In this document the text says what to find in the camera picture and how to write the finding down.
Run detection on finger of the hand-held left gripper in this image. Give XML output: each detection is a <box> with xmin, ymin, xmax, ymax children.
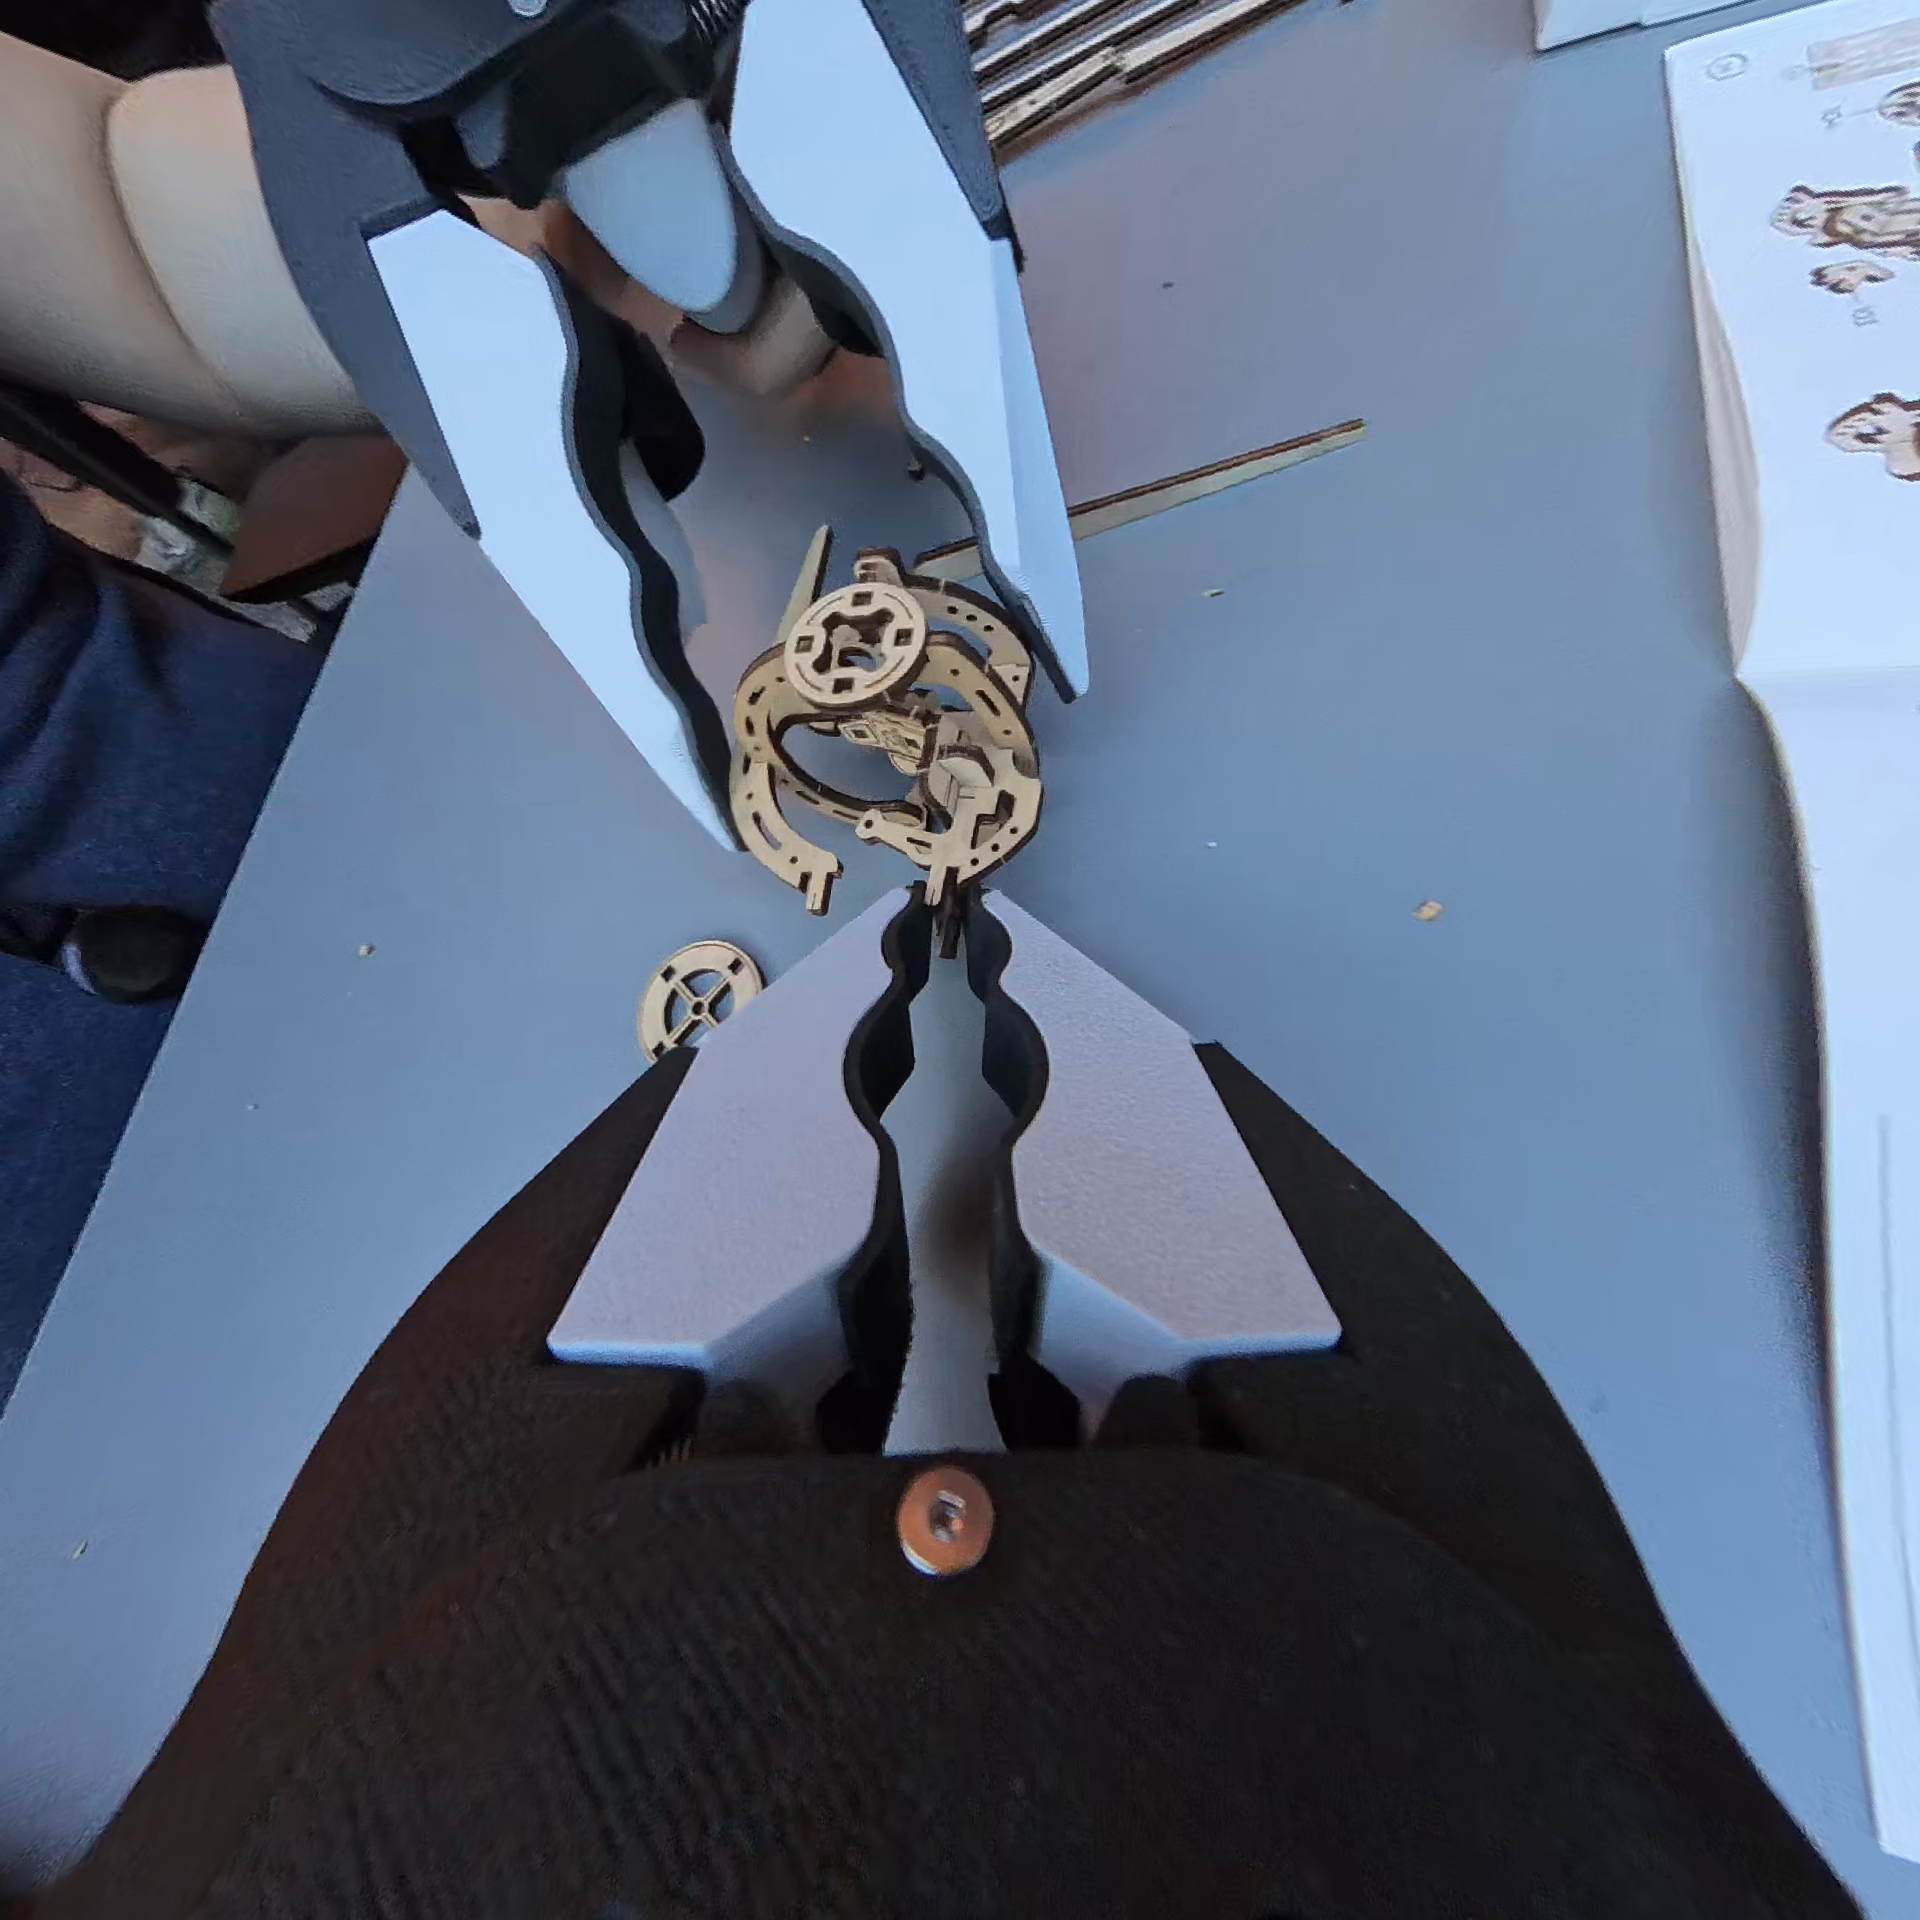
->
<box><xmin>363</xmin><ymin>201</ymin><xmax>751</xmax><ymax>857</ymax></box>
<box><xmin>724</xmin><ymin>0</ymin><xmax>1093</xmax><ymax>707</ymax></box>

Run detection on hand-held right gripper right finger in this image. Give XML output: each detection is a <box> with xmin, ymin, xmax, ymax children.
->
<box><xmin>966</xmin><ymin>884</ymin><xmax>1342</xmax><ymax>1453</ymax></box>

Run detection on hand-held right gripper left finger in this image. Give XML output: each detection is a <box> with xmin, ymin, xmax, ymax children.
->
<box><xmin>546</xmin><ymin>884</ymin><xmax>922</xmax><ymax>1453</ymax></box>

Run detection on round wooden wheel part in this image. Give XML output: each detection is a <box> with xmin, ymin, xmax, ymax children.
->
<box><xmin>638</xmin><ymin>940</ymin><xmax>767</xmax><ymax>1064</ymax></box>

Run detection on wooden ring model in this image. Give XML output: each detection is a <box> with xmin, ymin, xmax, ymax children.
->
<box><xmin>730</xmin><ymin>525</ymin><xmax>1045</xmax><ymax>963</ymax></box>

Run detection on person's left forearm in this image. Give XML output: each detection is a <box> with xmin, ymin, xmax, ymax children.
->
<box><xmin>0</xmin><ymin>30</ymin><xmax>384</xmax><ymax>444</ymax></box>

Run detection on person's left hand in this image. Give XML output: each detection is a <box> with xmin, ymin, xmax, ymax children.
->
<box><xmin>660</xmin><ymin>263</ymin><xmax>845</xmax><ymax>400</ymax></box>

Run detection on stack of wooden sheets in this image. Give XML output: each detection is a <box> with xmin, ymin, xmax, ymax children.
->
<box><xmin>959</xmin><ymin>0</ymin><xmax>1360</xmax><ymax>152</ymax></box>

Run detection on person's navy clothing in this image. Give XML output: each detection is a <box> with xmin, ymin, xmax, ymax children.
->
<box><xmin>0</xmin><ymin>479</ymin><xmax>324</xmax><ymax>1397</ymax></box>

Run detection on black round knob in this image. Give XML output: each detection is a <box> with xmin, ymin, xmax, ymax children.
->
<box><xmin>59</xmin><ymin>901</ymin><xmax>204</xmax><ymax>1004</ymax></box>

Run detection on white cardboard box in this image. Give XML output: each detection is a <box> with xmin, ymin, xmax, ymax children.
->
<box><xmin>1528</xmin><ymin>0</ymin><xmax>1765</xmax><ymax>55</ymax></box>

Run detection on open instruction booklet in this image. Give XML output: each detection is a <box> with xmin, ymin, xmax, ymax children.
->
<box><xmin>1662</xmin><ymin>0</ymin><xmax>1920</xmax><ymax>1862</ymax></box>

